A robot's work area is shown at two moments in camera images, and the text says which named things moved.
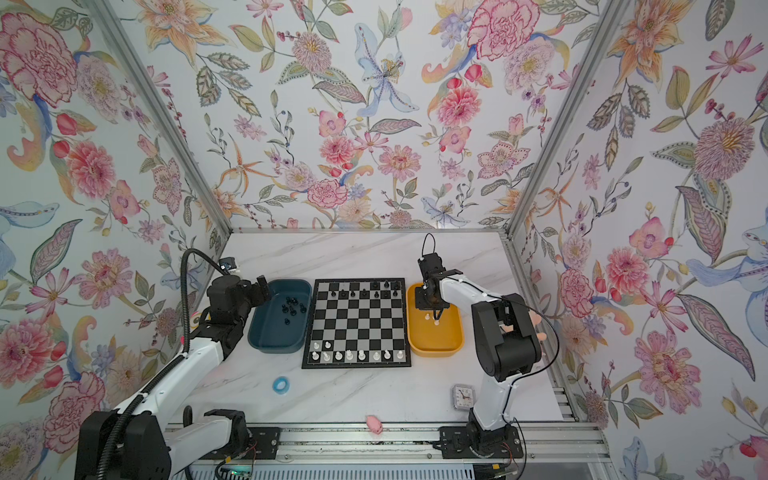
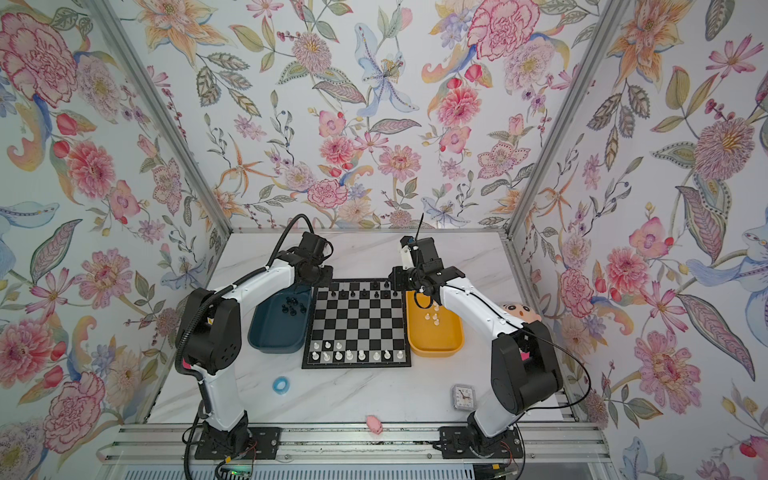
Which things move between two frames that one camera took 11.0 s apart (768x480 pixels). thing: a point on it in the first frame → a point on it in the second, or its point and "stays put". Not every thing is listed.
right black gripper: [420, 291] → [399, 273]
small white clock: [463, 396] stays put
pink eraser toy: [374, 424] stays put
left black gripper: [258, 297] → [328, 277]
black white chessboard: [357, 323] stays put
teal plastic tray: [280, 324] stays put
